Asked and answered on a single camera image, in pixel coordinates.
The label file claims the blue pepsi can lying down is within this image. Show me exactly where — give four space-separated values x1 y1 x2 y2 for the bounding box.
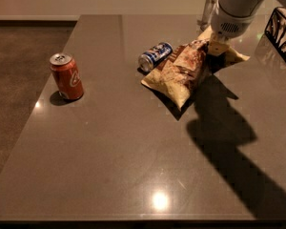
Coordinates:
138 42 173 73

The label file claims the brown sea salt chip bag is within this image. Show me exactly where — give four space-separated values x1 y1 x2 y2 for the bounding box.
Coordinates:
141 27 249 109

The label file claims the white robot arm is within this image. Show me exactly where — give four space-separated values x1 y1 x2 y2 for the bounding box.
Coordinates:
208 0 286 56

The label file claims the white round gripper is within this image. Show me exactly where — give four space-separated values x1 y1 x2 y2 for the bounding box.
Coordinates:
208 0 264 56

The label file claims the black wire napkin basket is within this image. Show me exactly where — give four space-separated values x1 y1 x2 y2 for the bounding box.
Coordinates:
265 7 286 62

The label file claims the red coca-cola can upright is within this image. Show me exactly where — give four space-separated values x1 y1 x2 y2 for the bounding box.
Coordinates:
50 52 84 101

